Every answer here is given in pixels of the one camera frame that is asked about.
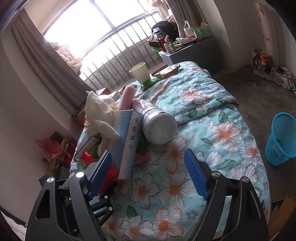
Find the pink foam roll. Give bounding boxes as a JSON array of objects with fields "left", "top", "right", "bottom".
[{"left": 119, "top": 85, "right": 136, "bottom": 110}]

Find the dark grey cabinet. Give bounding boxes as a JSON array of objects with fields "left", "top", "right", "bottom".
[{"left": 159, "top": 37, "right": 222, "bottom": 74}]

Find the floor clutter pile with cables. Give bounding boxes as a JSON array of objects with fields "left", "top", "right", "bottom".
[{"left": 250, "top": 49, "right": 295, "bottom": 96}]

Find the rolled floral wallpaper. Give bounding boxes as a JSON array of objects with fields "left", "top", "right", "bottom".
[{"left": 254, "top": 3, "right": 278, "bottom": 63}]

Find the blue white medicine box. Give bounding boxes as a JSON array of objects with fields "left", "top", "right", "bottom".
[{"left": 108, "top": 109, "right": 143, "bottom": 180}]

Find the white red-capped milk bottle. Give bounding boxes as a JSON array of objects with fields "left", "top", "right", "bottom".
[{"left": 132, "top": 99, "right": 177, "bottom": 145}]

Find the white paper cup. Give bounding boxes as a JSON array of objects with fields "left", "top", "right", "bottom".
[{"left": 129, "top": 62, "right": 150, "bottom": 84}]

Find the orange cardboard box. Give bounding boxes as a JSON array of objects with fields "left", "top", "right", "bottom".
[{"left": 71, "top": 100, "right": 86, "bottom": 126}]

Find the white cloth glove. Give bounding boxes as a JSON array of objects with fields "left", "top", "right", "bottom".
[{"left": 84, "top": 91, "right": 120, "bottom": 156}]

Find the red thermos bottle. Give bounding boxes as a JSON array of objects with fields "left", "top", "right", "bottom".
[{"left": 157, "top": 34, "right": 167, "bottom": 52}]

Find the black bag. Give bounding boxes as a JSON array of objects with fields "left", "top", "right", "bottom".
[{"left": 152, "top": 21, "right": 180, "bottom": 41}]

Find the beige curtain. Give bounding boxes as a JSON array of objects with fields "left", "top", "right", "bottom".
[
  {"left": 166, "top": 0, "right": 206, "bottom": 38},
  {"left": 11, "top": 10, "right": 92, "bottom": 114}
]

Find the left beige curtain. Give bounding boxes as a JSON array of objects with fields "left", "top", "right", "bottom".
[{"left": 11, "top": 10, "right": 92, "bottom": 114}]

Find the white detergent bottle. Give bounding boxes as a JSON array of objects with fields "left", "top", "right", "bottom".
[{"left": 183, "top": 20, "right": 196, "bottom": 38}]

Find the green plastic basket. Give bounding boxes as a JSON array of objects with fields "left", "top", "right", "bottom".
[{"left": 193, "top": 25, "right": 212, "bottom": 38}]

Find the black white box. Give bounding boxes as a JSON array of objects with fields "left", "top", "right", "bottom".
[{"left": 73, "top": 135, "right": 100, "bottom": 162}]

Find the floral blue quilt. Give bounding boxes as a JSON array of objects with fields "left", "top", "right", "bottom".
[{"left": 102, "top": 61, "right": 271, "bottom": 240}]

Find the green wrapper under cup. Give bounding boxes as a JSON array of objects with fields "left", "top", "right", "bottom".
[{"left": 141, "top": 77, "right": 162, "bottom": 91}]

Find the right beige curtain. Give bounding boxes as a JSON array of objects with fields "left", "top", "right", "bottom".
[{"left": 166, "top": 0, "right": 206, "bottom": 38}]

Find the red gift bag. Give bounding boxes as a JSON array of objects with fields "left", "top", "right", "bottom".
[{"left": 57, "top": 139, "right": 77, "bottom": 163}]

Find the blue plastic trash basket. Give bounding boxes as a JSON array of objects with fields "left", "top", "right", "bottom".
[{"left": 265, "top": 113, "right": 296, "bottom": 166}]

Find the pink plastic bag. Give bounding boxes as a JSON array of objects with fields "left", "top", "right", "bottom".
[{"left": 35, "top": 138, "right": 61, "bottom": 162}]

